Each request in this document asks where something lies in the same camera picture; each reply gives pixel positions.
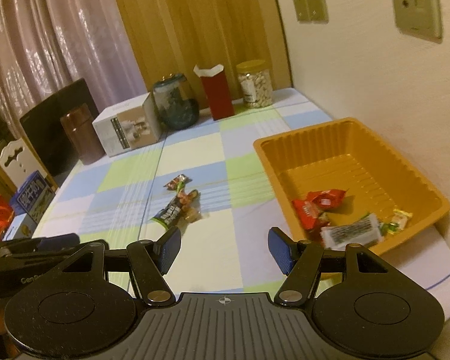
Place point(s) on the yellow curtain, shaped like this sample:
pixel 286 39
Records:
pixel 198 18

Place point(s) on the checkered tablecloth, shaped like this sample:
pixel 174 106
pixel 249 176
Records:
pixel 217 180

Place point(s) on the black flat panel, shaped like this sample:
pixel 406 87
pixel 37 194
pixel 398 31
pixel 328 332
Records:
pixel 60 120

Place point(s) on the wall socket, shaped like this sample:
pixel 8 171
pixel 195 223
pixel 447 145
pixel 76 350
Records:
pixel 317 3
pixel 299 5

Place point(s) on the large wall socket plate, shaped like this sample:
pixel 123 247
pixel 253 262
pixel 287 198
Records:
pixel 416 7

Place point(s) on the white cardboard box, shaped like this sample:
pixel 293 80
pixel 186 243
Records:
pixel 127 131

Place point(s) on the black white striped snack packet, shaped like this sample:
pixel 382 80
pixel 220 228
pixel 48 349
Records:
pixel 350 232

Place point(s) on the dark snack packet green end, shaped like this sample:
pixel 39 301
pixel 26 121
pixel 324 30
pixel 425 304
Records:
pixel 168 213

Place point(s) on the open red carton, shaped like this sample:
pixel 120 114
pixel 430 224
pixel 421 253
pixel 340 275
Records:
pixel 217 92

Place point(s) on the small red-brown snack packet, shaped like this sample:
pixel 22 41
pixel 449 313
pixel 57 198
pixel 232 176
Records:
pixel 178 182

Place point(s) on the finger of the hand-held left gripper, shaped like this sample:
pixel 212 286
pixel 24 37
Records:
pixel 56 242

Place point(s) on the clear plastic jar of nuts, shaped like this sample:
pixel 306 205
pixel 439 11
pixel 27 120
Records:
pixel 254 84

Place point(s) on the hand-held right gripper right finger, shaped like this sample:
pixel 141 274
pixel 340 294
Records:
pixel 281 249

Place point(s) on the orange plastic tray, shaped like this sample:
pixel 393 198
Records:
pixel 341 161

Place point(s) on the printed cardboard box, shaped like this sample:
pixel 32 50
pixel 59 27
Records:
pixel 20 228

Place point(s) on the dark glass jar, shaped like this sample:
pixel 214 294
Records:
pixel 174 103

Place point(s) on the small clear snack packet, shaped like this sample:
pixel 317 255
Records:
pixel 193 215

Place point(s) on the brown cylindrical canister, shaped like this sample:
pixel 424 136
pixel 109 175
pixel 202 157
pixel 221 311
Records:
pixel 82 135

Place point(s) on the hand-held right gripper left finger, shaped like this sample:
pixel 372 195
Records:
pixel 169 249

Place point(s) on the yellow snack packet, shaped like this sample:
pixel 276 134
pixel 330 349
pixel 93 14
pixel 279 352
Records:
pixel 402 218

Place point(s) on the blue milk carton box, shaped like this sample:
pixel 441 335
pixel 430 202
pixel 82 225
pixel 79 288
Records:
pixel 33 197

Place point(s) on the pink curtain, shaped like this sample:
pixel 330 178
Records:
pixel 60 37

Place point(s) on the white chair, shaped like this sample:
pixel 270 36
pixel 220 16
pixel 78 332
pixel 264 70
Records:
pixel 18 161

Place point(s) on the red snack packet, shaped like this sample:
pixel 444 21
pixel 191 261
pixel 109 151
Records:
pixel 328 199
pixel 307 213

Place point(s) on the brown snack packet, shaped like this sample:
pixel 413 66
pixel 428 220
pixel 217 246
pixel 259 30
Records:
pixel 189 198

